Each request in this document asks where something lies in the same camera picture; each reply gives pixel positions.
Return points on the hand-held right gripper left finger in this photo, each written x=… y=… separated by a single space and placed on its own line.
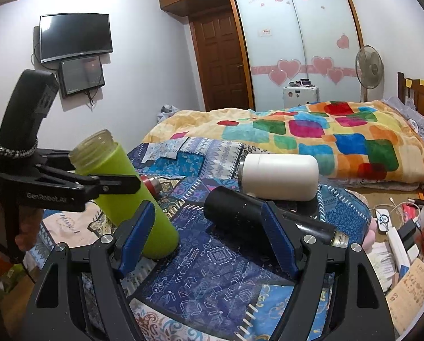
x=138 y=238

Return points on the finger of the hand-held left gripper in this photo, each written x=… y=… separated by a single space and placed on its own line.
x=105 y=184
x=55 y=157

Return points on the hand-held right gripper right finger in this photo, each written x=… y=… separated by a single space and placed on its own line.
x=280 y=243

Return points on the green cup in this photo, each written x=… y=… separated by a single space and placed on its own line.
x=126 y=163

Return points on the red cup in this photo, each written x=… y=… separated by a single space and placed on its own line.
x=151 y=183

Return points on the black cup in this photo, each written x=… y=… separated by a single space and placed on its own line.
x=233 y=206

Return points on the white cup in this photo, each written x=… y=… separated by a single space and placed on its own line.
x=283 y=177

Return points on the person's left hand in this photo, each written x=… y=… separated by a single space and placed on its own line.
x=29 y=229

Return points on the blue patterned blanket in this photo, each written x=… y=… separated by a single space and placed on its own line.
x=205 y=277

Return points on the grey bag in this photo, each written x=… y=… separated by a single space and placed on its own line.
x=167 y=113

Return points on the colourful squares blanket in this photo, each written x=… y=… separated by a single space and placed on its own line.
x=304 y=131

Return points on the black power adapter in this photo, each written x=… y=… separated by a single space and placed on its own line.
x=408 y=229

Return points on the printed paper booklet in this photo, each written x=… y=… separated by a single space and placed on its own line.
x=412 y=291

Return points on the white suitcase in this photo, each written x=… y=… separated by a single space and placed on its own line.
x=300 y=96

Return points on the brown wooden door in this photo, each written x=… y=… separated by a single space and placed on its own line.
x=221 y=64

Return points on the grey pillow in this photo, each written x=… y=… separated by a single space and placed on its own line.
x=416 y=120

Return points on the standing fan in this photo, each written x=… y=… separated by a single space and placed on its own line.
x=369 y=65

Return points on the wooden bed headboard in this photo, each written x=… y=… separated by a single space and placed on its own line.
x=419 y=90

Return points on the wooden wardrobe frosted sliding doors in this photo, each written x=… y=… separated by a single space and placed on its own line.
x=276 y=32

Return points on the small black wall monitor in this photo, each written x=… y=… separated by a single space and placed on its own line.
x=80 y=76

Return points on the black wall television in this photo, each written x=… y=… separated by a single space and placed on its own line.
x=75 y=35

